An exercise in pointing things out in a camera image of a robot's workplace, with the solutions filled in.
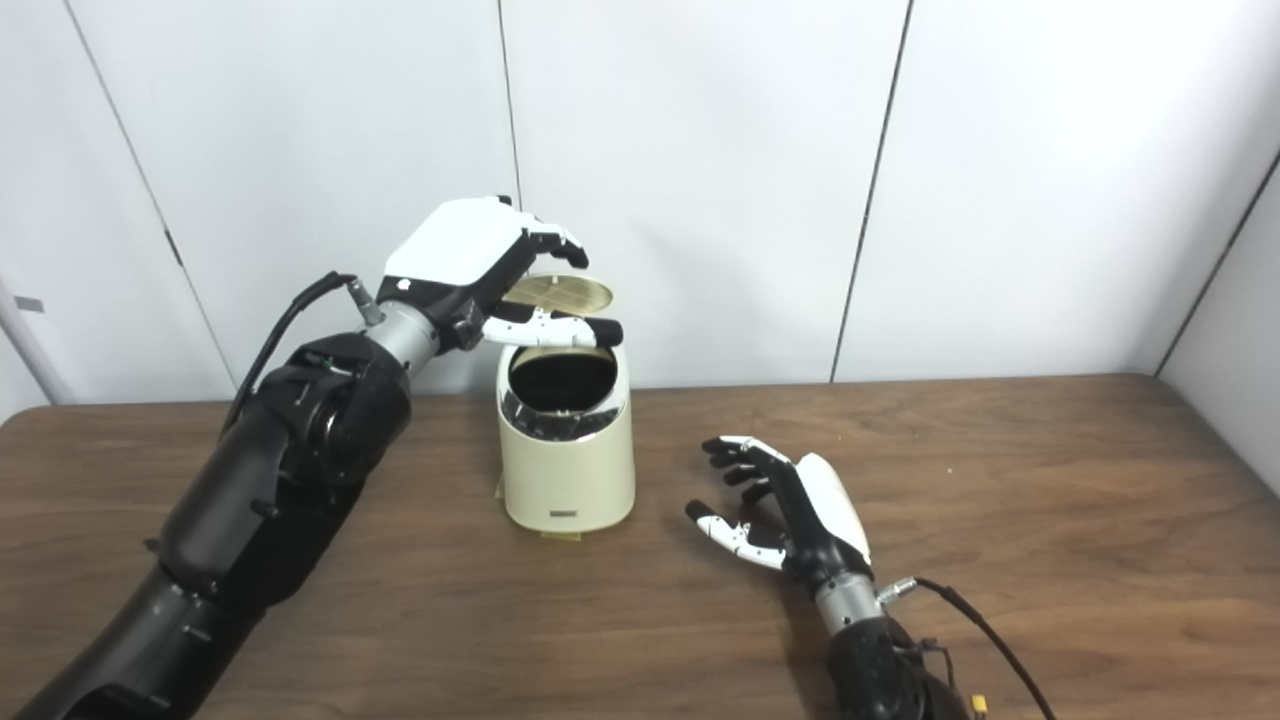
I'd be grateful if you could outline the white and black left hand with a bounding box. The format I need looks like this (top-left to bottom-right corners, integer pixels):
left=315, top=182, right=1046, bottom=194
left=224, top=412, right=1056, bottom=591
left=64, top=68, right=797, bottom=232
left=380, top=195, right=624, bottom=353

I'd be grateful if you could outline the white and black right hand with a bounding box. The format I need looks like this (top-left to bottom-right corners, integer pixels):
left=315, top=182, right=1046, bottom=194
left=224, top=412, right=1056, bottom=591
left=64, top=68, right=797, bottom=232
left=685, top=435, right=873, bottom=601

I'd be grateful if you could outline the round cream bin lid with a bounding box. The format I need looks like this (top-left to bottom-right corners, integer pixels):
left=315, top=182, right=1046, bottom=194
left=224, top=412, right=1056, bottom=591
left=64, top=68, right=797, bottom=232
left=503, top=274, right=614, bottom=323

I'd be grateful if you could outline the cream-colored bin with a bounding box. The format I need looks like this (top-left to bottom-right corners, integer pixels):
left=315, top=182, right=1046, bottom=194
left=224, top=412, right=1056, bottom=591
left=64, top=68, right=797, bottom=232
left=497, top=274, right=636, bottom=534

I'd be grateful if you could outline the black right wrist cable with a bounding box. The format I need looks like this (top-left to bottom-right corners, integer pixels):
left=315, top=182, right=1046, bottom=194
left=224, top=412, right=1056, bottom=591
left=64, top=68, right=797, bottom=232
left=878, top=576, right=1059, bottom=720

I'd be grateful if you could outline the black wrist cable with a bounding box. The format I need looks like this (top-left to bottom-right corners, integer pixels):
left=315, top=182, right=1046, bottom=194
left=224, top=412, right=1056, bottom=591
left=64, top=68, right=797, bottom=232
left=220, top=272, right=386, bottom=436
left=878, top=576, right=1059, bottom=720

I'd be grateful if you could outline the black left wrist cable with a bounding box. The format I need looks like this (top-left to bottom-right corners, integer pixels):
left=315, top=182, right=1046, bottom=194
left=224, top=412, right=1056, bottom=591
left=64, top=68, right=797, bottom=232
left=220, top=272, right=386, bottom=436

